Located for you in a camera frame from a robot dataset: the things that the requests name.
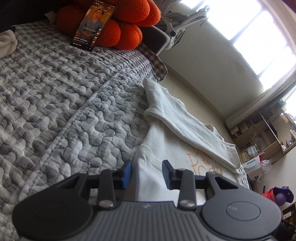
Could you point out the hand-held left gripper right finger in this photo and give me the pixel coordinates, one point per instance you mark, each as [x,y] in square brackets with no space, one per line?
[166,172]

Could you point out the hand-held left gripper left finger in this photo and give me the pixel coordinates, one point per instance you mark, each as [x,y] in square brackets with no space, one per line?
[126,173]

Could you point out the white t-shirt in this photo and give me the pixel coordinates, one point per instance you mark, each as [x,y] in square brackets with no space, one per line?
[166,143]

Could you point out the clear plastic bag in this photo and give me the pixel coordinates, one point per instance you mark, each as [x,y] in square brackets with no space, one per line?
[266,166]

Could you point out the white paper shopping bag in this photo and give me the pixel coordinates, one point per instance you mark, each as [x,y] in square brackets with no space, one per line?
[253,168]

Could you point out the wooden shelf unit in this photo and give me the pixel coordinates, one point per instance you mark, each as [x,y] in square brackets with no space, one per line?
[261,132]

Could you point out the grey patterned quilt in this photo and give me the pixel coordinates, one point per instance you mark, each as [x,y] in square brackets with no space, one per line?
[57,92]

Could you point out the grey patterned curtain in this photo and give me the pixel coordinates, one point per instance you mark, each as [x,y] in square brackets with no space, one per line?
[266,102]

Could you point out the small window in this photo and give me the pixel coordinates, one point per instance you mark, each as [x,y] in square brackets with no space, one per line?
[291,106]

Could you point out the dark grey sofa armrest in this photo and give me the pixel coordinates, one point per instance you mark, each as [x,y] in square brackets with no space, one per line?
[155,37]

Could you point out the white office chair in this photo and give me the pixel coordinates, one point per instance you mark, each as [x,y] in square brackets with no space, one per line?
[175,34]

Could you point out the orange pumpkin cushion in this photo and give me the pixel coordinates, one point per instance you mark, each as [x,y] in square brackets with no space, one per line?
[124,34]

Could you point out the smartphone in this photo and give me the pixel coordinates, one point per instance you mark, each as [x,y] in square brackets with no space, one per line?
[92,25]

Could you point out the grey backpack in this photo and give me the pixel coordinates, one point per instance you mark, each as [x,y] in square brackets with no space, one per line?
[172,19]

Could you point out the large window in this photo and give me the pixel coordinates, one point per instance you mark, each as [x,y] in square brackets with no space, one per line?
[242,23]

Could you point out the beige cloth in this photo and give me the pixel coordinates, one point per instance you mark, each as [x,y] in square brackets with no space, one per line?
[7,44]

